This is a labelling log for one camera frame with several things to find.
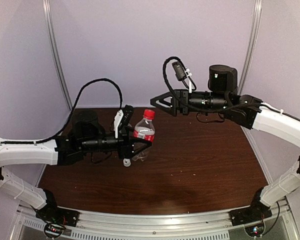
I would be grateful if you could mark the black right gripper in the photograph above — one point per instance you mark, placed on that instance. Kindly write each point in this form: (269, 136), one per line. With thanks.
(175, 104)

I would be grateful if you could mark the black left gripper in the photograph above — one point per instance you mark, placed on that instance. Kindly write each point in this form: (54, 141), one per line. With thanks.
(125, 143)

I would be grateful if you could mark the red label soda bottle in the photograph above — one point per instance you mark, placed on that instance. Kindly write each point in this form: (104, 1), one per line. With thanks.
(144, 129)

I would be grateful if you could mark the red soda bottle cap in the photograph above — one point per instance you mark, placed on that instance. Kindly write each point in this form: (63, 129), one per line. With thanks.
(149, 114)

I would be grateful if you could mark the white bottle cap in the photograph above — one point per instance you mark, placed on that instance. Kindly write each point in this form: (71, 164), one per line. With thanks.
(126, 162)

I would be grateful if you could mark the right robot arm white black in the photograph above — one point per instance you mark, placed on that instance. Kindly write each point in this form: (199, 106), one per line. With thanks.
(245, 110)

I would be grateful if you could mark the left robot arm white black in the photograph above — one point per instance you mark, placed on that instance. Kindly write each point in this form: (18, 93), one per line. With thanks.
(86, 136)

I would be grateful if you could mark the left round circuit board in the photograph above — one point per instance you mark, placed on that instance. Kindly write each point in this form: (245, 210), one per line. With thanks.
(53, 230)

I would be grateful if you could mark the round circuit board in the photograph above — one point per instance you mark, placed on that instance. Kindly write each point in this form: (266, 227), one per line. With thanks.
(255, 229)
(53, 230)

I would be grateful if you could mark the right round circuit board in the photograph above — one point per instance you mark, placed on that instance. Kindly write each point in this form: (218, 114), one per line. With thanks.
(255, 229)

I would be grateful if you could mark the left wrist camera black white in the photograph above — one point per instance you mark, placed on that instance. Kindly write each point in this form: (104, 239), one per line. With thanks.
(122, 118)

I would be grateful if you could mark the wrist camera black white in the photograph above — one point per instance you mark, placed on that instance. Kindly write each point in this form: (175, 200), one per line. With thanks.
(182, 76)
(122, 118)

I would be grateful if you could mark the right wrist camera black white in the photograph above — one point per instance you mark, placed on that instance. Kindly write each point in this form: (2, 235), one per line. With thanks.
(182, 76)

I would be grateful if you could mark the aluminium front rail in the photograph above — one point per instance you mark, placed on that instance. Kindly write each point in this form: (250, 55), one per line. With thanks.
(211, 225)

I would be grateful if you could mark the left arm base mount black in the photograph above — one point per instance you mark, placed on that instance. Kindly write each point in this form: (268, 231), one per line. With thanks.
(58, 215)

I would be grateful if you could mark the right aluminium frame post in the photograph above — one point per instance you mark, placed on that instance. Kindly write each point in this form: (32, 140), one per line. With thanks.
(252, 41)

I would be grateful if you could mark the aluminium frame post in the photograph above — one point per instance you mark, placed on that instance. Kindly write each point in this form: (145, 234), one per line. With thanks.
(55, 53)
(252, 41)

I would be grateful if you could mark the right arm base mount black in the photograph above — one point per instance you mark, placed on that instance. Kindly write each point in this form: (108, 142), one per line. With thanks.
(247, 215)

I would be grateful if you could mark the left aluminium frame post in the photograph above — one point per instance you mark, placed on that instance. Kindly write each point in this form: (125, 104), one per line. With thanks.
(55, 53)

